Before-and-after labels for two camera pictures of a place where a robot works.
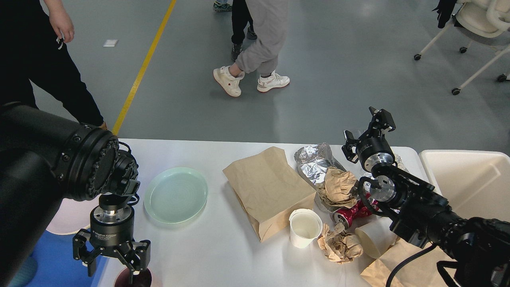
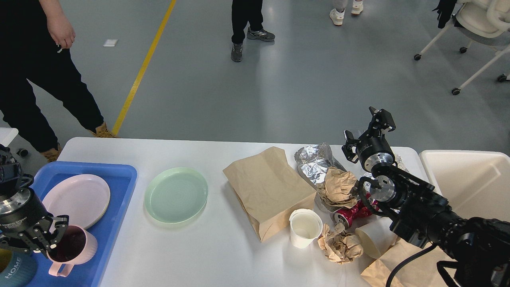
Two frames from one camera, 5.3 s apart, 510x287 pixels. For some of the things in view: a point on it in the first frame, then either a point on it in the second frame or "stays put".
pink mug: x=144 y=279 to x=79 y=244
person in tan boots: x=34 y=34 stays put
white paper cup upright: x=305 y=225 stays put
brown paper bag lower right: x=422 y=272 stays put
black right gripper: x=373 y=151 stays put
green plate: x=175 y=195 stays put
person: x=269 y=18 to x=337 y=14
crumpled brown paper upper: x=337 y=187 stays put
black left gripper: x=112 y=228 to x=20 y=211
